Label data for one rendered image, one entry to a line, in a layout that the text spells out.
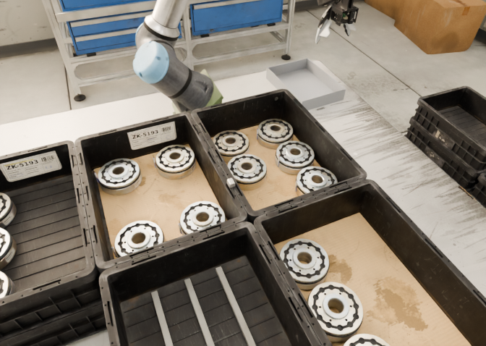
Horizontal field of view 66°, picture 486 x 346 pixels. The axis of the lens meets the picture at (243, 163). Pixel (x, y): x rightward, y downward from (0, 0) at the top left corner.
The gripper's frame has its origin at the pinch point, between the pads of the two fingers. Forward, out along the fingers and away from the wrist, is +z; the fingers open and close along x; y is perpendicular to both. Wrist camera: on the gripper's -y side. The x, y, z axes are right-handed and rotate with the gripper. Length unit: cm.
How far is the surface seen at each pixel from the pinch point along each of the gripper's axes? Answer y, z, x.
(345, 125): 27.2, 19.1, -9.4
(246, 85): -12.1, 19.1, -29.5
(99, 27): -145, 41, -69
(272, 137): 38, 3, -47
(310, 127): 44, -2, -39
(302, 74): -8.6, 18.7, -4.7
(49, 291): 64, -3, -106
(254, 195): 53, 6, -60
